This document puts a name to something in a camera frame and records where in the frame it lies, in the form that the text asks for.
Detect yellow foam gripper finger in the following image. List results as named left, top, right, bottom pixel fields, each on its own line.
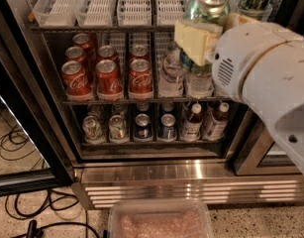
left=224, top=12, right=257, bottom=31
left=174, top=19, right=223, bottom=66

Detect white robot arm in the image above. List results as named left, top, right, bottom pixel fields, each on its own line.
left=174, top=13, right=304, bottom=175

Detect second row right cola can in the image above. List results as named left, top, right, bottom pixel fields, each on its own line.
left=130, top=45, right=150, bottom=60

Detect second row cola can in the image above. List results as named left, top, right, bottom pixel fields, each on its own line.
left=64, top=47, right=88, bottom=67
left=97, top=45, right=119, bottom=63
left=130, top=45, right=150, bottom=60

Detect front right cola can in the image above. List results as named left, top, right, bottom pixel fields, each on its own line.
left=129, top=59, right=153, bottom=99

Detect second row middle cola can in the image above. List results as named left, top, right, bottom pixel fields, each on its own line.
left=97, top=45, right=119, bottom=63

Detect right blue pepsi can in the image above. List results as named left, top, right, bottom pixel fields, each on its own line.
left=158, top=114, right=176, bottom=142

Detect blue pepsi can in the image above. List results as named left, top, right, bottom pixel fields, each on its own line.
left=134, top=113, right=152, bottom=142
left=158, top=114, right=176, bottom=142

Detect front middle cola can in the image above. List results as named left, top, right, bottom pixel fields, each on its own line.
left=96, top=59, right=122, bottom=100

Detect left blue pepsi can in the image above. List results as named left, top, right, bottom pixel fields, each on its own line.
left=134, top=113, right=152, bottom=142

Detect back left cola can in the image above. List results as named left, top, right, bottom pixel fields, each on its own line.
left=72, top=33, right=95, bottom=53

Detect right fridge door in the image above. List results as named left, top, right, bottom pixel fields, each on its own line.
left=233, top=109, right=299, bottom=176

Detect right silver green can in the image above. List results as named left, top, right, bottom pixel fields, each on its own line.
left=109, top=115, right=129, bottom=143

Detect silver green can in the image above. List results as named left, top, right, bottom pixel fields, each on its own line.
left=82, top=115, right=105, bottom=145
left=109, top=115, right=129, bottom=143

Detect second row left cola can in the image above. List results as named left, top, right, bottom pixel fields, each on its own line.
left=64, top=47, right=88, bottom=67

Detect front left cola can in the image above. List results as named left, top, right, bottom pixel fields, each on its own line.
left=61, top=60, right=93, bottom=101

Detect left silver green can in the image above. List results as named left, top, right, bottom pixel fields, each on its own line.
left=82, top=115, right=105, bottom=145

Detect steel fridge base grille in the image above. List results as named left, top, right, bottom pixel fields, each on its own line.
left=72, top=160, right=304, bottom=209

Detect open glass fridge door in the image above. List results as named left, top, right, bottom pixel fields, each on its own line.
left=0, top=58, right=72, bottom=196

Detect front middle water bottle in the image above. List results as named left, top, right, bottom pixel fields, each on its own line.
left=186, top=73, right=213, bottom=99

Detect water bottle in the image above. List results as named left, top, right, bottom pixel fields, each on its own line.
left=186, top=73, right=213, bottom=99
left=158, top=50, right=185, bottom=97

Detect front left water bottle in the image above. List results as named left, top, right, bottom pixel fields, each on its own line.
left=158, top=50, right=185, bottom=97

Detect clear tray middle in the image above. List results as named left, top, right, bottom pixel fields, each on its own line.
left=117, top=0, right=152, bottom=26

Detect left tea bottle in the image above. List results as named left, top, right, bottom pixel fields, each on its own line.
left=180, top=103, right=203, bottom=142

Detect tea bottle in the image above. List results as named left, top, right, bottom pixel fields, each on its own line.
left=203, top=102, right=230, bottom=141
left=180, top=103, right=203, bottom=142

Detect right tea bottle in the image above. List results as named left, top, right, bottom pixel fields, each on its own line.
left=203, top=102, right=230, bottom=141

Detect clear tray far left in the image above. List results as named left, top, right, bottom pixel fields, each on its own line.
left=33, top=0, right=78, bottom=27

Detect clear plastic bin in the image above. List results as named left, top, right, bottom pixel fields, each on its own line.
left=108, top=198, right=214, bottom=238

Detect black floor cables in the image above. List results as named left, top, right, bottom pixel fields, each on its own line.
left=0, top=124, right=101, bottom=238

